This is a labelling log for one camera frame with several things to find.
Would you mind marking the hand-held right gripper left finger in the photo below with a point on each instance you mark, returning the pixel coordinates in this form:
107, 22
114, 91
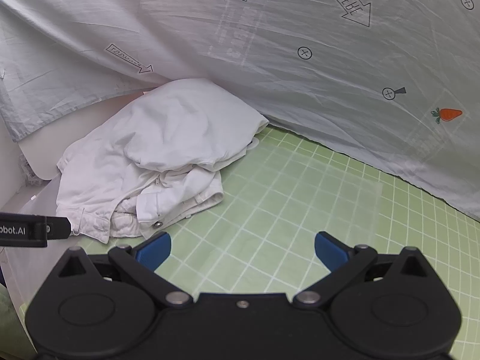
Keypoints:
155, 249

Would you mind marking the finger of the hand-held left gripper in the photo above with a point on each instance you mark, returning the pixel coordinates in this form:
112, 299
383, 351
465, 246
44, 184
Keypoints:
58, 228

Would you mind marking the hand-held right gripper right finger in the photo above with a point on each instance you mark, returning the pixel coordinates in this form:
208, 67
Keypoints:
327, 249

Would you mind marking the white pants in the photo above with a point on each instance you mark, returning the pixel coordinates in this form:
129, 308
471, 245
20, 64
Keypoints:
168, 127

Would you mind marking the green checked bed sheet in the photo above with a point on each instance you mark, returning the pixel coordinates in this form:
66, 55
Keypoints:
281, 202

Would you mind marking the grey carrot print sheet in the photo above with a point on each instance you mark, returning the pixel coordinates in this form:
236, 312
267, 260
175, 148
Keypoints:
262, 63

